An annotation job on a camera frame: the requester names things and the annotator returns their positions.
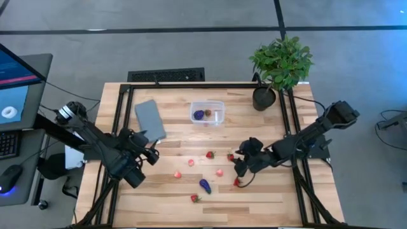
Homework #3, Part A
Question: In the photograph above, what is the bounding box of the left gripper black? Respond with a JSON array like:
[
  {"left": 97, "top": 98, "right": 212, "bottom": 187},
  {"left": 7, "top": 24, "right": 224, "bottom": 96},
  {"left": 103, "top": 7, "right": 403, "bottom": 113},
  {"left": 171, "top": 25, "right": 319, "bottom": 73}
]
[{"left": 119, "top": 127, "right": 160, "bottom": 189}]

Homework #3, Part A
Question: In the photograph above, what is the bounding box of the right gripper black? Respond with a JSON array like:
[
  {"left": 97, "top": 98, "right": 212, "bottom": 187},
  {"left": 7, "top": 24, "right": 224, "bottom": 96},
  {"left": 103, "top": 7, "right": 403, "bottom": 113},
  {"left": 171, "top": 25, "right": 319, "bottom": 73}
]
[{"left": 233, "top": 137, "right": 282, "bottom": 179}]

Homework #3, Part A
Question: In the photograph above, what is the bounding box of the purple toy eggplant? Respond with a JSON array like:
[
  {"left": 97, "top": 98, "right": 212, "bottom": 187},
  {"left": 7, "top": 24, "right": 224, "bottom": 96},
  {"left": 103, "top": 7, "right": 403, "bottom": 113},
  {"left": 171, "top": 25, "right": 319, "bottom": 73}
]
[{"left": 199, "top": 178, "right": 212, "bottom": 195}]

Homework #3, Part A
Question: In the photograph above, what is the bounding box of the clear plastic tupperware container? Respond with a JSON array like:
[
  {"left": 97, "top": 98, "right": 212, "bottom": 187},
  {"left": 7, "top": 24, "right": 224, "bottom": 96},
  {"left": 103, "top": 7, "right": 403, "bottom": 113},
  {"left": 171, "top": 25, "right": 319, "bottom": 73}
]
[{"left": 190, "top": 100, "right": 226, "bottom": 127}]

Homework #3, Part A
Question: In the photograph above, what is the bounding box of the black perforated floor grille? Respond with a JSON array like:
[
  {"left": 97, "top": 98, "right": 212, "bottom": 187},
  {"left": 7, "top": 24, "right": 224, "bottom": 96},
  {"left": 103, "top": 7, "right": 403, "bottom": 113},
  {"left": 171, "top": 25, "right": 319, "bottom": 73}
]
[{"left": 127, "top": 67, "right": 206, "bottom": 83}]

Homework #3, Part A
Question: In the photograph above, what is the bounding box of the black stool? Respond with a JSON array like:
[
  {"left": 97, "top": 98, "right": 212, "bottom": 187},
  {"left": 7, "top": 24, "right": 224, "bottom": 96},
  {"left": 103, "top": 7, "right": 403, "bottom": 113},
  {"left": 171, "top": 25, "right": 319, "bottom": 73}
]
[{"left": 37, "top": 153, "right": 69, "bottom": 181}]

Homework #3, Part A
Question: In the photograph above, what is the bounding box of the green plant in black pot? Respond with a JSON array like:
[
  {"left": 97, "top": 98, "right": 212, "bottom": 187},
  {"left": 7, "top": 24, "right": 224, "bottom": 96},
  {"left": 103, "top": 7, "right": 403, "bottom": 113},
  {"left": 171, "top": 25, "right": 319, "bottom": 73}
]
[{"left": 249, "top": 34, "right": 315, "bottom": 112}]

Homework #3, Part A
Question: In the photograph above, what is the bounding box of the grey computer desk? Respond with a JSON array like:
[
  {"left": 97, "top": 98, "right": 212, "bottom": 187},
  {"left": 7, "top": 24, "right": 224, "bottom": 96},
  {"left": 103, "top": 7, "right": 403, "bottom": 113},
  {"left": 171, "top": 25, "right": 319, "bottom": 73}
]
[{"left": 0, "top": 53, "right": 54, "bottom": 207}]

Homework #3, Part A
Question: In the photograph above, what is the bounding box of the black computer mouse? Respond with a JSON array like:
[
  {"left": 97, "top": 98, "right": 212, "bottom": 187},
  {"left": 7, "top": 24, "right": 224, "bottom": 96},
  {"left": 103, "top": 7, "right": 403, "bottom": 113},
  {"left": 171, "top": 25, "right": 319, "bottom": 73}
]
[{"left": 0, "top": 164, "right": 24, "bottom": 194}]

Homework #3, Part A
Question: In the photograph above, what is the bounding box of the black keyboard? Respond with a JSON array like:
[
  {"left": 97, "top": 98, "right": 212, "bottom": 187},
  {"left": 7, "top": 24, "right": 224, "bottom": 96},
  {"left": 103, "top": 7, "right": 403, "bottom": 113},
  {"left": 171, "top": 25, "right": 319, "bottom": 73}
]
[{"left": 0, "top": 130, "right": 20, "bottom": 161}]

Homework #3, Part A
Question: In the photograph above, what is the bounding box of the computer monitor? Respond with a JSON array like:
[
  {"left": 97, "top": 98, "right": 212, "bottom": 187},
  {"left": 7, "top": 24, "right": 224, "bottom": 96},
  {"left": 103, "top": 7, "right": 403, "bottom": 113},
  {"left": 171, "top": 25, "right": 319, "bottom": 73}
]
[{"left": 0, "top": 43, "right": 48, "bottom": 132}]

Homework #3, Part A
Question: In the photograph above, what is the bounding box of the grey metal floor stand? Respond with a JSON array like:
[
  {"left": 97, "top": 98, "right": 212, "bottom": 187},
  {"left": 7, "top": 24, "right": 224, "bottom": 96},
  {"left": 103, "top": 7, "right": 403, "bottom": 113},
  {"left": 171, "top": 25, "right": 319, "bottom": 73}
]
[{"left": 377, "top": 111, "right": 407, "bottom": 130}]

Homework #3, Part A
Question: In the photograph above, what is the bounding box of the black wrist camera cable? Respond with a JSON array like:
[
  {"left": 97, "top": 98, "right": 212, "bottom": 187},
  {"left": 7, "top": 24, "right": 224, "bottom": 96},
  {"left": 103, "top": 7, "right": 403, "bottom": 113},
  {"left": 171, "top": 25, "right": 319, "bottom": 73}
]
[{"left": 237, "top": 173, "right": 257, "bottom": 189}]

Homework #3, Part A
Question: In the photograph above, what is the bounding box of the black aluminium rig frame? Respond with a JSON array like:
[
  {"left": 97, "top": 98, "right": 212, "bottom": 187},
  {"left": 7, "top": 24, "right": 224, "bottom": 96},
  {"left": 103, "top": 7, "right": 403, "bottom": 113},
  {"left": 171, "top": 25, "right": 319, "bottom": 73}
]
[{"left": 33, "top": 83, "right": 347, "bottom": 229}]

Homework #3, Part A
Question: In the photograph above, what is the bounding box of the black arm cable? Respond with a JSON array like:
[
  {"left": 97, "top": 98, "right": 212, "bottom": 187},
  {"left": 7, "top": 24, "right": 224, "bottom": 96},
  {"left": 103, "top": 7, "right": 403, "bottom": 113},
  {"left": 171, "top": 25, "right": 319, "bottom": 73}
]
[{"left": 291, "top": 91, "right": 328, "bottom": 112}]

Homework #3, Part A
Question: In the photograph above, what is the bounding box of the black desk cable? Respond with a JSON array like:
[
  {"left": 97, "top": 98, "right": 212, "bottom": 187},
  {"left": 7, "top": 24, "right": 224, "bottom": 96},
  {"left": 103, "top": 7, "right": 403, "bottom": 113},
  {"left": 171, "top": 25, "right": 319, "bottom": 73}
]
[
  {"left": 43, "top": 80, "right": 101, "bottom": 103},
  {"left": 38, "top": 101, "right": 101, "bottom": 115}
]

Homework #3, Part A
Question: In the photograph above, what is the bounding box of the black floor cable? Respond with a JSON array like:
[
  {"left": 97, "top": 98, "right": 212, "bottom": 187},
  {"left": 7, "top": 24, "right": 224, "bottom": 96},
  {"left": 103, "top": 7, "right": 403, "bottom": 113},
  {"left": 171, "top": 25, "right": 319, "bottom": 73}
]
[{"left": 375, "top": 109, "right": 407, "bottom": 152}]

